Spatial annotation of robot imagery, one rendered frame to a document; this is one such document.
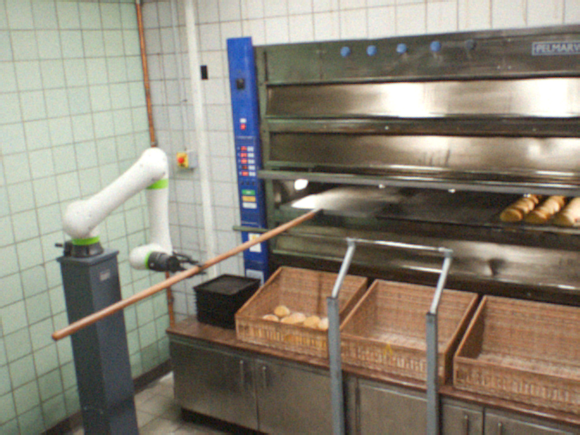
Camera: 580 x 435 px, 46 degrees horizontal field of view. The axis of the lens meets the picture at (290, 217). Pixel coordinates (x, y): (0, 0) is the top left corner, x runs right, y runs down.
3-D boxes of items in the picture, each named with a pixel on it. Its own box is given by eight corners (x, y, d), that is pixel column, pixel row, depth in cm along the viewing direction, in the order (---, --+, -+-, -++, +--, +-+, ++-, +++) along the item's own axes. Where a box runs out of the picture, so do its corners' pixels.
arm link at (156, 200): (138, 188, 314) (155, 191, 308) (155, 184, 323) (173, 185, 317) (144, 264, 322) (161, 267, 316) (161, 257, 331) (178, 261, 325)
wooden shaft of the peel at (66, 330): (56, 343, 231) (54, 334, 230) (50, 341, 233) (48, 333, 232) (315, 217, 368) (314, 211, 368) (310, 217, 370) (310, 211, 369)
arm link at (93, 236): (68, 248, 306) (62, 206, 302) (73, 239, 321) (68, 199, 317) (98, 244, 308) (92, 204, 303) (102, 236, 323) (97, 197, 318)
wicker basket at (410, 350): (376, 326, 371) (375, 278, 364) (479, 345, 340) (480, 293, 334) (333, 362, 331) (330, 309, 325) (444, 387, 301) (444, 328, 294)
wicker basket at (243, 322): (283, 310, 403) (280, 265, 396) (370, 324, 373) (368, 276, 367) (235, 341, 363) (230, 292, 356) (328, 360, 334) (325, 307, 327)
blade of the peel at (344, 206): (365, 217, 362) (365, 212, 361) (280, 210, 391) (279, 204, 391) (394, 202, 390) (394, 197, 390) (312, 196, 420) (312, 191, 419)
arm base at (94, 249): (47, 255, 320) (45, 242, 318) (71, 246, 332) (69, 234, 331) (87, 260, 307) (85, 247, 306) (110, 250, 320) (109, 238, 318)
